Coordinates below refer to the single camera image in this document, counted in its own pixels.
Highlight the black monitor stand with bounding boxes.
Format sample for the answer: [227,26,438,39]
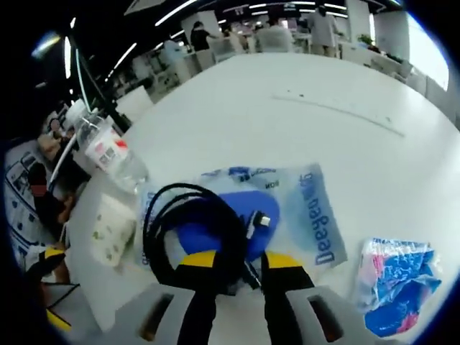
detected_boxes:
[70,35,133,134]

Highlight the clear blue-printed plastic bag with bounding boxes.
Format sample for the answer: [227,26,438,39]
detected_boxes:
[137,162,349,270]

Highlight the white floral paper cup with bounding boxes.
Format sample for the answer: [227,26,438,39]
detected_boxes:
[88,193,140,267]

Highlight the clear plastic water bottle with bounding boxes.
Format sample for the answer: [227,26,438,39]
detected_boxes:
[67,99,150,196]

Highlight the blue tissue pack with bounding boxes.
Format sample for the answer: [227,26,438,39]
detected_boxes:
[356,236,443,339]

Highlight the white cable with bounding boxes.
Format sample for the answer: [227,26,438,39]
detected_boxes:
[49,137,79,192]

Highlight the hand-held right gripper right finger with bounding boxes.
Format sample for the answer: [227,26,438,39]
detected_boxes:
[260,251,382,345]

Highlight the white table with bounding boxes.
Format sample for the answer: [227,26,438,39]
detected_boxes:
[64,52,460,345]

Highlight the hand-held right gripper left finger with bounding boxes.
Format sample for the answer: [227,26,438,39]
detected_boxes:
[107,251,221,345]

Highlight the white printed board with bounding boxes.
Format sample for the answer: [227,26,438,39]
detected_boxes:
[4,142,50,272]

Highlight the black cable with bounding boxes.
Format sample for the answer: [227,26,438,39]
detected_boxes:
[142,182,271,296]

